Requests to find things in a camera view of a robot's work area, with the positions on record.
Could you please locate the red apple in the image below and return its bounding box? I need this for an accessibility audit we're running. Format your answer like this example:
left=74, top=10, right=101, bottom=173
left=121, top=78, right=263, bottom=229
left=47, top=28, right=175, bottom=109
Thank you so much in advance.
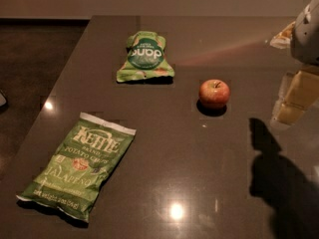
left=198, top=79, right=230, bottom=110

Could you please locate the green jalapeno kettle chip bag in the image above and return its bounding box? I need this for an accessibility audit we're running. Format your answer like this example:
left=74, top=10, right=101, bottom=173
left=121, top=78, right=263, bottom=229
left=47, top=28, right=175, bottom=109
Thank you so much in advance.
left=17, top=113, right=136, bottom=222

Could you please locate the green snack pouch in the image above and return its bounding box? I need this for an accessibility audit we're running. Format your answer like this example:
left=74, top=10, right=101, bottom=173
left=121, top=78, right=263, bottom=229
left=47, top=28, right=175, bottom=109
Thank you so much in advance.
left=117, top=31, right=174, bottom=83

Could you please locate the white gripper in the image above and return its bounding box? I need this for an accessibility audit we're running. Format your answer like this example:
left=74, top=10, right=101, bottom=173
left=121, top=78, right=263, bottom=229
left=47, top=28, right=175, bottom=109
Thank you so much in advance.
left=270, top=0, right=319, bottom=125

